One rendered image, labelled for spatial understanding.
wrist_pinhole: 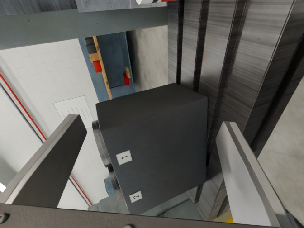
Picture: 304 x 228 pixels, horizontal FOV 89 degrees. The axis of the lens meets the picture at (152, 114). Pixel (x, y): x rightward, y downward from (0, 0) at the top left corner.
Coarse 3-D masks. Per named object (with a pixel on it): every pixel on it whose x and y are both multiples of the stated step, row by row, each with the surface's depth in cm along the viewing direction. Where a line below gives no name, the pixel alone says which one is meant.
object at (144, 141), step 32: (128, 96) 32; (160, 96) 30; (192, 96) 28; (96, 128) 26; (128, 128) 23; (160, 128) 26; (192, 128) 28; (128, 160) 26; (160, 160) 28; (192, 160) 32; (128, 192) 28; (160, 192) 32
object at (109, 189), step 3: (105, 180) 665; (108, 180) 664; (105, 183) 655; (108, 183) 654; (111, 183) 653; (105, 186) 644; (108, 186) 643; (111, 186) 642; (108, 189) 634; (111, 189) 637; (108, 192) 642; (111, 192) 649
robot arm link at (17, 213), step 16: (0, 208) 5; (16, 208) 5; (32, 208) 5; (48, 208) 5; (0, 224) 5; (16, 224) 5; (32, 224) 5; (48, 224) 5; (64, 224) 5; (80, 224) 5; (96, 224) 5; (112, 224) 5; (128, 224) 5; (144, 224) 5; (160, 224) 5; (176, 224) 5; (192, 224) 5; (208, 224) 5; (224, 224) 5; (240, 224) 5
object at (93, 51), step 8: (120, 32) 366; (88, 40) 337; (96, 40) 314; (120, 40) 391; (88, 48) 343; (96, 48) 335; (96, 56) 361; (128, 56) 362; (96, 64) 362; (128, 64) 385; (96, 72) 373; (104, 72) 356; (128, 72) 400; (104, 80) 404; (128, 80) 435; (112, 88) 456; (120, 96) 412
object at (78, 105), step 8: (80, 96) 447; (56, 104) 433; (64, 104) 442; (72, 104) 451; (80, 104) 460; (64, 112) 454; (72, 112) 464; (80, 112) 474; (88, 112) 484; (88, 120) 500
